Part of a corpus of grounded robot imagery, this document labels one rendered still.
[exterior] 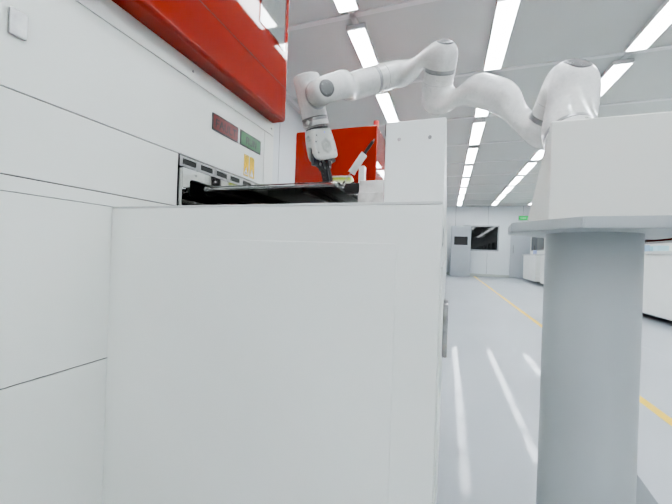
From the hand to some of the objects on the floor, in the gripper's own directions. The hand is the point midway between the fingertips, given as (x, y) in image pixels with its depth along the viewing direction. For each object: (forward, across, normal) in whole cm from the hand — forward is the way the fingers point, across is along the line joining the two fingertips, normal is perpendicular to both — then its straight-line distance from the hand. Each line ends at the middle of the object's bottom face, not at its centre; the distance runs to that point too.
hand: (326, 175), depth 110 cm
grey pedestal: (+98, +24, +80) cm, 129 cm away
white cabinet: (+93, +38, +11) cm, 101 cm away
